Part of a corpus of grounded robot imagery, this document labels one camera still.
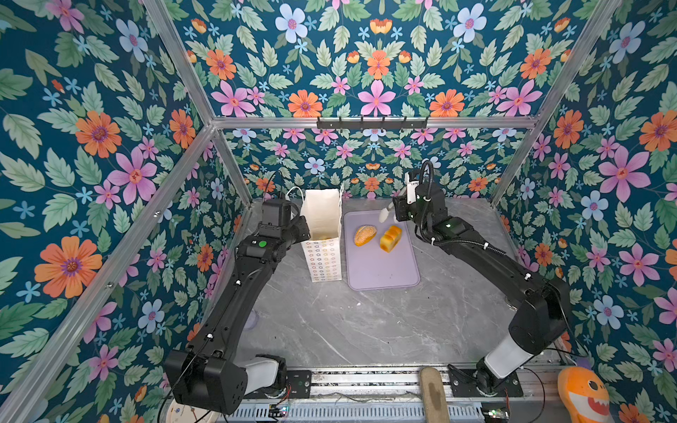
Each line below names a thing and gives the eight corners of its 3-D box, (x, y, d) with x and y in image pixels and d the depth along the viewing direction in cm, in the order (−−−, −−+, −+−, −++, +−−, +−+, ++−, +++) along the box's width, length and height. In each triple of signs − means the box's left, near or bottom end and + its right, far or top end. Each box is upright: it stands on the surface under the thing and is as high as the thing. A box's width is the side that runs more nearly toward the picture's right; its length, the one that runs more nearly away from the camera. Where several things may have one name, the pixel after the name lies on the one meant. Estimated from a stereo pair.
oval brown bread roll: (354, 246, 105) (353, 240, 102) (354, 230, 110) (354, 225, 107) (376, 246, 105) (377, 240, 102) (376, 230, 110) (376, 225, 107)
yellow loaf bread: (378, 247, 104) (379, 239, 100) (391, 232, 109) (392, 223, 105) (390, 254, 102) (391, 247, 98) (402, 238, 107) (404, 230, 103)
